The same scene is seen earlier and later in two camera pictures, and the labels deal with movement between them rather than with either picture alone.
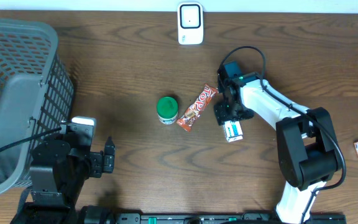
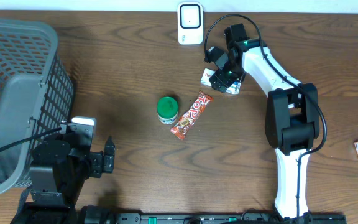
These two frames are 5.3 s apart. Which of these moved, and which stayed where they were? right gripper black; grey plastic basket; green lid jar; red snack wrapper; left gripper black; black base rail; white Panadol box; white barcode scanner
Moved: right gripper black; red snack wrapper; white Panadol box
Stayed: white barcode scanner; grey plastic basket; black base rail; left gripper black; green lid jar
